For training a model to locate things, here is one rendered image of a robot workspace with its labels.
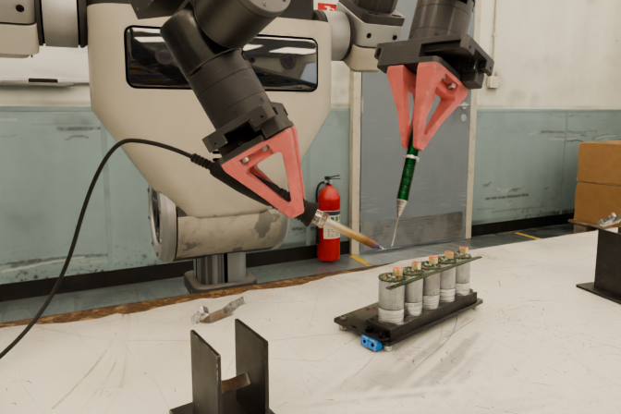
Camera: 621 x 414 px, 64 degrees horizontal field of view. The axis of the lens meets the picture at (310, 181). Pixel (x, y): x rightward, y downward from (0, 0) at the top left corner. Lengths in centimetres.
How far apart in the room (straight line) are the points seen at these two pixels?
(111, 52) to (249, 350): 50
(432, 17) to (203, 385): 38
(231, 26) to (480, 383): 34
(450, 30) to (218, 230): 47
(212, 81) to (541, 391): 36
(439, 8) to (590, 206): 388
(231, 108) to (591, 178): 397
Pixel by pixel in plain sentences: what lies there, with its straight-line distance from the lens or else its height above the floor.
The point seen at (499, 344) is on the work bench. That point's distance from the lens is 52.
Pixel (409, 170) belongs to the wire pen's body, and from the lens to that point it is 49.
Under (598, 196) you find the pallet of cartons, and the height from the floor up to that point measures 35.
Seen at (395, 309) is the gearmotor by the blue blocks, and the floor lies 79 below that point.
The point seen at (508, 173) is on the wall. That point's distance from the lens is 433.
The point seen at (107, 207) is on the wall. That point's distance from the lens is 297.
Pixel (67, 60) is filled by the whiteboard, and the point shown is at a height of 123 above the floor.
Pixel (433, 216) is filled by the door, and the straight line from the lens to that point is 381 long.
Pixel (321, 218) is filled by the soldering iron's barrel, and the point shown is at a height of 87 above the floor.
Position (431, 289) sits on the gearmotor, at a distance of 52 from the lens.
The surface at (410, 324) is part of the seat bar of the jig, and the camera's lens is 49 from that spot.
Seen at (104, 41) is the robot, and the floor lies 106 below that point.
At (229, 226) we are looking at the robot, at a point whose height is 79.
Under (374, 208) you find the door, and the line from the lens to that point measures 349.
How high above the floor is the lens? 96
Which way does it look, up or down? 8 degrees down
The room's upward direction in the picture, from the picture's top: straight up
